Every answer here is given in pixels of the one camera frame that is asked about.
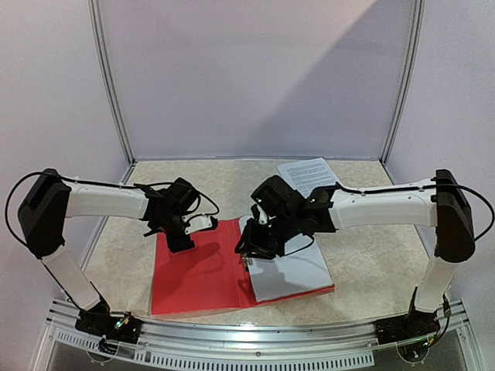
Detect red file folder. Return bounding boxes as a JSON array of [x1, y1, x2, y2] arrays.
[[149, 216, 336, 317]]

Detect stack of printed papers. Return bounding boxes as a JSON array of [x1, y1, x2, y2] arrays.
[[277, 158, 339, 197]]

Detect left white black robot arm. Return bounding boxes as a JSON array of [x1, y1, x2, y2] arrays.
[[18, 168, 212, 335]]

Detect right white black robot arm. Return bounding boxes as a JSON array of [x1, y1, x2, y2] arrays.
[[234, 169, 475, 337]]

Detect metal clip folder spine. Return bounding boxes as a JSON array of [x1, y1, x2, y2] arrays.
[[241, 256, 251, 272]]

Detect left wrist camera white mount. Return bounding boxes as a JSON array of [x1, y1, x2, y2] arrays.
[[183, 214, 218, 235]]

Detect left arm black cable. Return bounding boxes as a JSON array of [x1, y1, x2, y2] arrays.
[[4, 172, 220, 302]]

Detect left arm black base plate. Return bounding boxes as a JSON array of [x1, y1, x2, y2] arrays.
[[75, 305, 143, 345]]

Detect aluminium front rail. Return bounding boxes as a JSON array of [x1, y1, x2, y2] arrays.
[[34, 299, 483, 370]]

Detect left aluminium frame post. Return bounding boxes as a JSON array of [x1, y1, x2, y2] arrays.
[[88, 0, 135, 165]]

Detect aluminium frame post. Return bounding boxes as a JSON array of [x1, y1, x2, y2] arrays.
[[379, 0, 425, 167], [88, 0, 135, 165]]

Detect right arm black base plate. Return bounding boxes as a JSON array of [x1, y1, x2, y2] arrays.
[[374, 315, 440, 345]]

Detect right aluminium frame post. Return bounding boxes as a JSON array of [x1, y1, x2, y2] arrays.
[[379, 0, 425, 167]]

